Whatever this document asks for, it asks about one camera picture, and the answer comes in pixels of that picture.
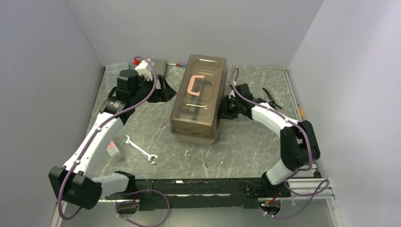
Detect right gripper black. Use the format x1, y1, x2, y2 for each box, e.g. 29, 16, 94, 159
215, 95, 242, 120

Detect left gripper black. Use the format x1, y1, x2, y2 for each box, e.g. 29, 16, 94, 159
131, 74, 176, 105

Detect black needle-nose pliers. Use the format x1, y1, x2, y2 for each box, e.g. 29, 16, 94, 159
262, 87, 282, 110

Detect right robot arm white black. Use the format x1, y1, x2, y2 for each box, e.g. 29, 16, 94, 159
221, 82, 321, 196

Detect small clear box red label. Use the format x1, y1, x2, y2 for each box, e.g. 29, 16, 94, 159
106, 140, 122, 158

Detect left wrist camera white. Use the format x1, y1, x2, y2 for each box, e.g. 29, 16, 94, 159
133, 59, 154, 80

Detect large silver open-end wrench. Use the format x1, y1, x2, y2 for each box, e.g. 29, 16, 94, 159
122, 135, 158, 165

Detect translucent brown tool box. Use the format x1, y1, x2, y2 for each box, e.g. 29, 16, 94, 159
170, 54, 227, 146

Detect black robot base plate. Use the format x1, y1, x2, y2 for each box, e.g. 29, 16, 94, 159
106, 177, 291, 211

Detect red blue screwdriver behind box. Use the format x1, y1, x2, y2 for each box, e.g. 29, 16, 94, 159
167, 63, 186, 68

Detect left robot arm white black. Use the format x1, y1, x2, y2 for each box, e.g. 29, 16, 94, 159
49, 70, 177, 210

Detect orange object at table edge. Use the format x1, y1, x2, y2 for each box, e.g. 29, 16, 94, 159
298, 105, 304, 118

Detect aluminium rail frame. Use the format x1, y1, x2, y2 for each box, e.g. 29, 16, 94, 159
50, 178, 335, 227

